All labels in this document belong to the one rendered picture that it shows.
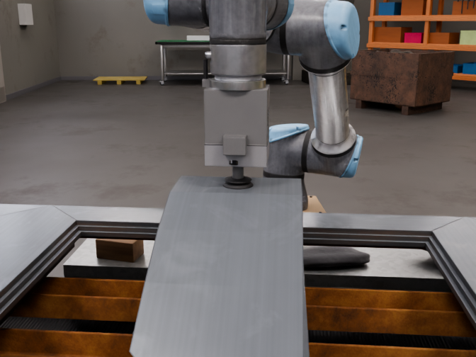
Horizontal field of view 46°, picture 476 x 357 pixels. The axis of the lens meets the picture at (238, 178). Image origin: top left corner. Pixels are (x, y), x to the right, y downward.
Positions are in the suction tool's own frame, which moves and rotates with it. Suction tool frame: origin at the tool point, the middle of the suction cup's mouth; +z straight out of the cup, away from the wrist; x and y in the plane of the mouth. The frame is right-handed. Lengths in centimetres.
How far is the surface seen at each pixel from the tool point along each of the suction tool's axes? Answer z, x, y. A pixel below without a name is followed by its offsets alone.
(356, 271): 32, 44, 23
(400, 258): 32, 53, 34
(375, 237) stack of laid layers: 17.2, 28.2, 24.0
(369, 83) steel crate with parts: 67, 739, 110
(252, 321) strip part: 7.1, -22.5, 3.9
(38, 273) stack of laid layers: 17.5, 7.1, -34.8
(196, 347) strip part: 8.8, -25.3, -1.7
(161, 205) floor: 101, 285, -84
